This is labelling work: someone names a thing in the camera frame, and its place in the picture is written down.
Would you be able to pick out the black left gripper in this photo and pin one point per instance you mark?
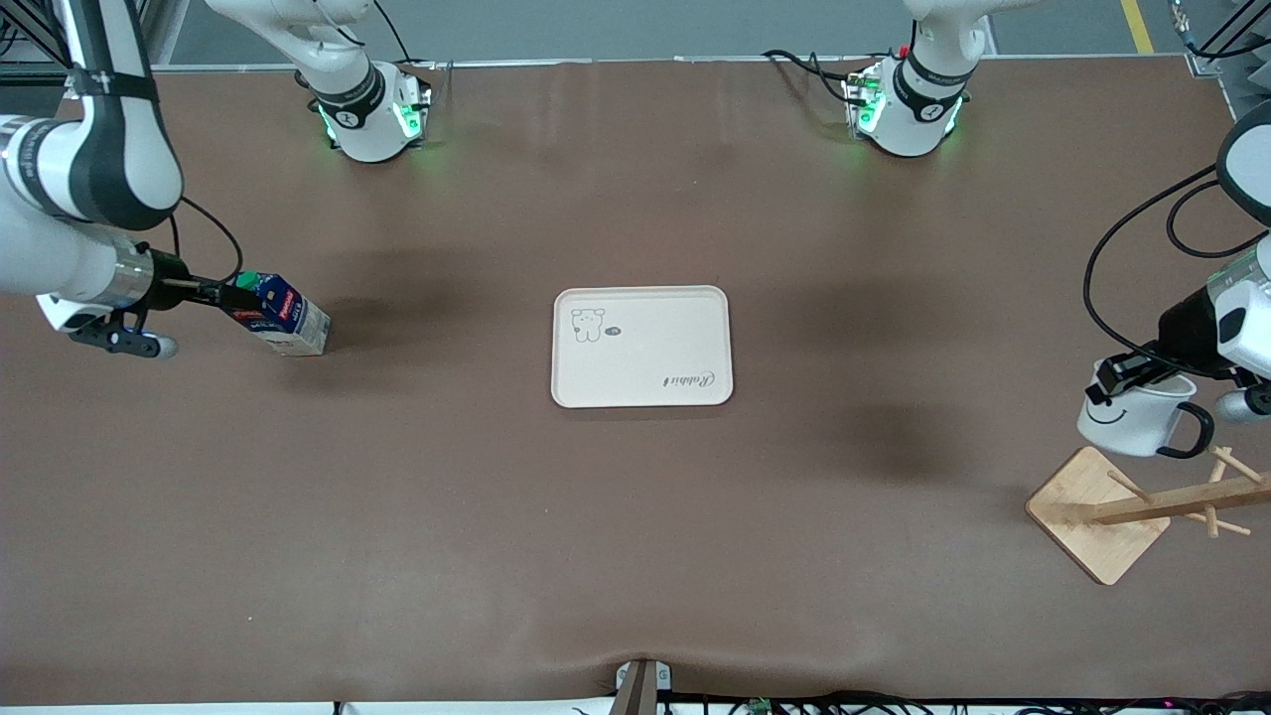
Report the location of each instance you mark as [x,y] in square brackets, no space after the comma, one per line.
[1182,331]

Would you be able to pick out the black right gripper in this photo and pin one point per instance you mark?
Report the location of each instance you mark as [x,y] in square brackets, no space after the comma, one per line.
[169,279]

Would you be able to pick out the blue milk carton green cap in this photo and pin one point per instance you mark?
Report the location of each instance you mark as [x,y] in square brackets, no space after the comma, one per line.
[293,328]

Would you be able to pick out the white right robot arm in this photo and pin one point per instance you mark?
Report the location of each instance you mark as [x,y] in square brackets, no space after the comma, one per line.
[50,253]

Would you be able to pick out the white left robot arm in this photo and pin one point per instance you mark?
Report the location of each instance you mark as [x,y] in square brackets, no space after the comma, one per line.
[914,129]

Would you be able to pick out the cream tray with bear print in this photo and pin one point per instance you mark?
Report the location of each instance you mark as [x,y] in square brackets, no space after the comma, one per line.
[645,348]

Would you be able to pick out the wooden mug stand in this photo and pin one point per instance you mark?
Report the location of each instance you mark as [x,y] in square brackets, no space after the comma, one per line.
[1092,526]

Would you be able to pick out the brown table mat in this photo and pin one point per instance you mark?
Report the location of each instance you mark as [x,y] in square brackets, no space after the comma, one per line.
[397,497]

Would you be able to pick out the aluminium frame corner post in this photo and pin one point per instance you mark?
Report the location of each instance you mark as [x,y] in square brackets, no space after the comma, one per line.
[1206,62]

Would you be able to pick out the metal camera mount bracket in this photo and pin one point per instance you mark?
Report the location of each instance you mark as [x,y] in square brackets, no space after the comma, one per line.
[640,690]

